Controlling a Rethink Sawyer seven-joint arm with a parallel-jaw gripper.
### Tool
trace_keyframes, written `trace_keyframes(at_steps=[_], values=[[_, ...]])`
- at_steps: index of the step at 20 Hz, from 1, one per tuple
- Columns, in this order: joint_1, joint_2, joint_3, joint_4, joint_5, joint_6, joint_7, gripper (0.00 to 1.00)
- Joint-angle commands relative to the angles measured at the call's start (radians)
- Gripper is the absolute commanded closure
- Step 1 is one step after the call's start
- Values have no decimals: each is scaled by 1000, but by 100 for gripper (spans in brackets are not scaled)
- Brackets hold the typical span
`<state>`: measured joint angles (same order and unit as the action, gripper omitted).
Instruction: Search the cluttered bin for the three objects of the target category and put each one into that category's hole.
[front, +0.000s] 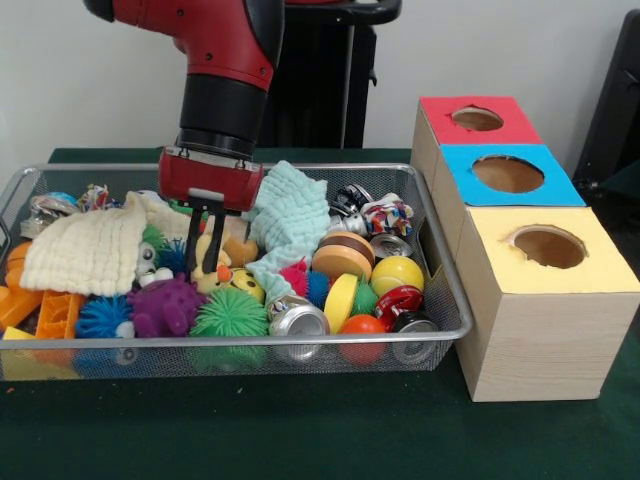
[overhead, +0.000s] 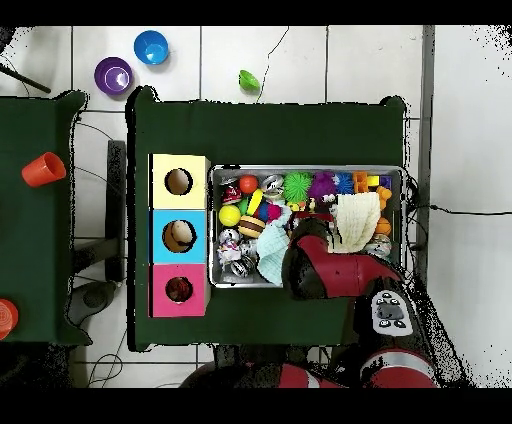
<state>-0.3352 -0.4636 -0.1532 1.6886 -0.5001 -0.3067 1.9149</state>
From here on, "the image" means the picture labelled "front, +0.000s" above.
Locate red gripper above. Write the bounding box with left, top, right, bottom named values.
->
left=158, top=147, right=265, bottom=279

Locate yellow plush duck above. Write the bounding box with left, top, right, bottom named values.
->
left=192, top=229, right=234, bottom=295

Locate mint green cloth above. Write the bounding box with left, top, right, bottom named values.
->
left=242, top=160, right=331, bottom=302

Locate shallow silver mesh bin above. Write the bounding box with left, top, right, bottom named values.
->
left=0, top=162, right=474, bottom=382

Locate wooden box with three holes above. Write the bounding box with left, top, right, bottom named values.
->
left=410, top=95, right=640, bottom=404

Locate purple spiky rubber toy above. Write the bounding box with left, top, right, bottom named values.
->
left=127, top=273, right=206, bottom=339

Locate cream knitted cloth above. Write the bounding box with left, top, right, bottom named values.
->
left=19, top=192, right=199, bottom=296

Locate toy hamburger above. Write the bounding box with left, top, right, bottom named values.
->
left=312, top=232, right=376, bottom=281

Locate orange red ball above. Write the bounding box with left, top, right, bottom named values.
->
left=339, top=314, right=388, bottom=364

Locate yellow ball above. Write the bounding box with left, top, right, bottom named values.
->
left=370, top=256, right=425, bottom=297

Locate crushed red can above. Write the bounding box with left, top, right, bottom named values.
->
left=373, top=284, right=440, bottom=363

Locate dark green tablecloth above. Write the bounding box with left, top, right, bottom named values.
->
left=599, top=162, right=640, bottom=201
left=0, top=145, right=640, bottom=480

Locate black stand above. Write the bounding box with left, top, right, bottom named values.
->
left=572, top=9, right=640, bottom=189

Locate green stringy rubber ball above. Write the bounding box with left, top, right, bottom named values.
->
left=189, top=288, right=271, bottom=372

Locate blue stringy ball with eyes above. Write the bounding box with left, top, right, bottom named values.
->
left=74, top=295, right=136, bottom=372

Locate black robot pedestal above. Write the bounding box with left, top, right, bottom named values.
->
left=254, top=0, right=404, bottom=149

